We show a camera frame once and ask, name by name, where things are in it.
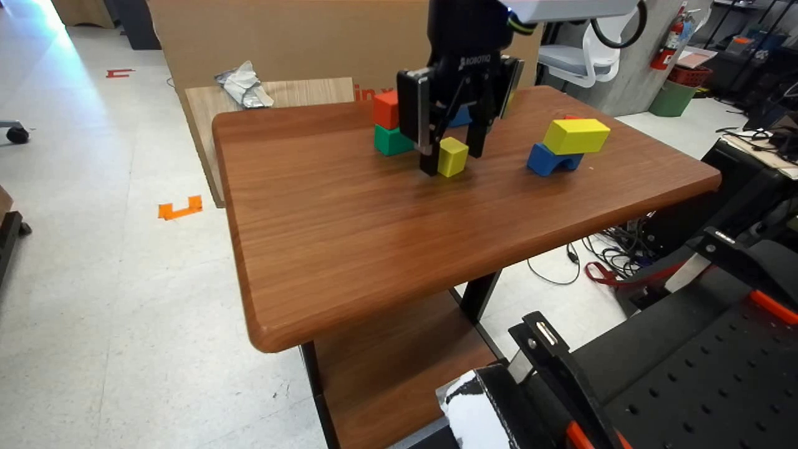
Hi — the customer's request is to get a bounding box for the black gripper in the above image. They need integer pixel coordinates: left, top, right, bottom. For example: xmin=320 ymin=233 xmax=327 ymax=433
xmin=395 ymin=0 xmax=526 ymax=180

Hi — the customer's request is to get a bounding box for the small yellow cube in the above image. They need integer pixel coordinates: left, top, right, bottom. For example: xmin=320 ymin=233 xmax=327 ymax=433
xmin=437 ymin=136 xmax=471 ymax=180

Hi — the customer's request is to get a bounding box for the orange arch block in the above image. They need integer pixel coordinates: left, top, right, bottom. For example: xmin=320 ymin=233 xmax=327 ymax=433
xmin=372 ymin=88 xmax=402 ymax=130

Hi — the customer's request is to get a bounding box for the green block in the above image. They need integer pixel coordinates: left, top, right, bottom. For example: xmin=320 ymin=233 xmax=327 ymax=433
xmin=372 ymin=123 xmax=420 ymax=161

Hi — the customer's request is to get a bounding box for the blue arch block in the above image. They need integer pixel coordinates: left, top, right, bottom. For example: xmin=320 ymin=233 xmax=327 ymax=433
xmin=524 ymin=142 xmax=587 ymax=180

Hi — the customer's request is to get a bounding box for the long yellow block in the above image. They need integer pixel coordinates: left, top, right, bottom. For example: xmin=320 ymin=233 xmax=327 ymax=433
xmin=541 ymin=118 xmax=613 ymax=158

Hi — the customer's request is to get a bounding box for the white grey chair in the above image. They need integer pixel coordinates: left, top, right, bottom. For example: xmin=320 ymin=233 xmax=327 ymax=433
xmin=534 ymin=20 xmax=635 ymax=92

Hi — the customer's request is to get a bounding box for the large cardboard box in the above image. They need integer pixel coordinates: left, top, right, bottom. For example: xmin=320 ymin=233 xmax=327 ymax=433
xmin=147 ymin=0 xmax=435 ymax=96

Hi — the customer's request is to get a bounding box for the black table leg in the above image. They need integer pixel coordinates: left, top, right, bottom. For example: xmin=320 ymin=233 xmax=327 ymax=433
xmin=456 ymin=271 xmax=504 ymax=327

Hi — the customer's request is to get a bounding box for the green bin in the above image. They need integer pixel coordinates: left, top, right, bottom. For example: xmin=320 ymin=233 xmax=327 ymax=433
xmin=647 ymin=81 xmax=698 ymax=121

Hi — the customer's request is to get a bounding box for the red fire extinguisher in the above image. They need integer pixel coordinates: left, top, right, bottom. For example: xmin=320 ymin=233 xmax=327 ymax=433
xmin=649 ymin=6 xmax=693 ymax=75

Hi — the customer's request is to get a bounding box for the white crumpled bag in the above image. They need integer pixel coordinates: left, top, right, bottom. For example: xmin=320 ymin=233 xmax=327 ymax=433
xmin=211 ymin=57 xmax=276 ymax=113

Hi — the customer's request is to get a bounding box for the wooden table lower shelf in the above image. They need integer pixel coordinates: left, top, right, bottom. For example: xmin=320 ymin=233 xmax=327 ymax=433
xmin=301 ymin=291 xmax=501 ymax=449

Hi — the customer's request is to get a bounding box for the black white patterned object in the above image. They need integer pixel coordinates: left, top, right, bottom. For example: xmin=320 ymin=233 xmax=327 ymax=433
xmin=435 ymin=368 xmax=536 ymax=449

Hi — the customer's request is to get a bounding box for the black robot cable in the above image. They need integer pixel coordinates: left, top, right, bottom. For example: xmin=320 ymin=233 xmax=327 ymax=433
xmin=589 ymin=0 xmax=650 ymax=50

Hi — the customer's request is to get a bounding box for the white floor cable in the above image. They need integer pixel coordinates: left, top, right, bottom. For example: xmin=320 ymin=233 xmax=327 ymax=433
xmin=524 ymin=242 xmax=587 ymax=291

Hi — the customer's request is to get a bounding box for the red floor cable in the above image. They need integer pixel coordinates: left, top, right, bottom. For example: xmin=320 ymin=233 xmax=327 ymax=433
xmin=583 ymin=258 xmax=668 ymax=294

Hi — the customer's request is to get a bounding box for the orange floor bracket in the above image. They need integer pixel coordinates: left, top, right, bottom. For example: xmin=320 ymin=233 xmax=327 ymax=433
xmin=158 ymin=193 xmax=206 ymax=226

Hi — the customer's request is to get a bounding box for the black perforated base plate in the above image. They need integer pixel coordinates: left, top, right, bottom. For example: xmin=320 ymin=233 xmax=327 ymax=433
xmin=571 ymin=239 xmax=798 ymax=449

